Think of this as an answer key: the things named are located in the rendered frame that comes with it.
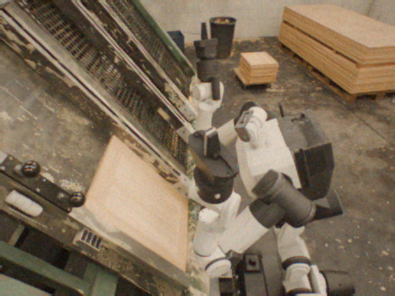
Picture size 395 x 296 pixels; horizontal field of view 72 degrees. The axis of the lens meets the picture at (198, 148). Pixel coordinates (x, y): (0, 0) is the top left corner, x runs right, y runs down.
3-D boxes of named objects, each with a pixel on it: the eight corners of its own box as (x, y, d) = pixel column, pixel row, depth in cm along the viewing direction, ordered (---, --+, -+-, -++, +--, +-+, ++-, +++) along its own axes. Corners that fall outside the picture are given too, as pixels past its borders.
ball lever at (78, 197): (62, 207, 71) (81, 211, 62) (49, 199, 70) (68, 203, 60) (70, 195, 73) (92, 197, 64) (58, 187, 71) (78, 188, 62)
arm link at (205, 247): (190, 210, 77) (184, 248, 88) (203, 240, 69) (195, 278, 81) (224, 203, 80) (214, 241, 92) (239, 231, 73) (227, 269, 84)
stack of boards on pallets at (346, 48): (410, 97, 400) (439, 42, 351) (346, 103, 385) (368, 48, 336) (321, 43, 588) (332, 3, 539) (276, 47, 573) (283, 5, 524)
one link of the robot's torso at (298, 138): (316, 156, 120) (301, 88, 99) (348, 219, 93) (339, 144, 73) (250, 174, 127) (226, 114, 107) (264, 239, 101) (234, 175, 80)
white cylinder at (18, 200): (2, 202, 63) (33, 219, 67) (9, 197, 62) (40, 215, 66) (9, 193, 65) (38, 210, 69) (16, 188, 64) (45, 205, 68)
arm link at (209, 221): (198, 188, 65) (193, 225, 73) (232, 207, 62) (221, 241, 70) (212, 174, 70) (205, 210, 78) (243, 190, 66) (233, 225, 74)
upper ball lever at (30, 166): (19, 181, 65) (35, 181, 56) (5, 172, 63) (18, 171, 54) (31, 168, 67) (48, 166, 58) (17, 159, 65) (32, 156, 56)
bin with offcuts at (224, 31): (237, 58, 520) (240, 22, 479) (211, 60, 512) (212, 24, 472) (229, 49, 559) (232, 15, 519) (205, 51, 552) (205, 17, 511)
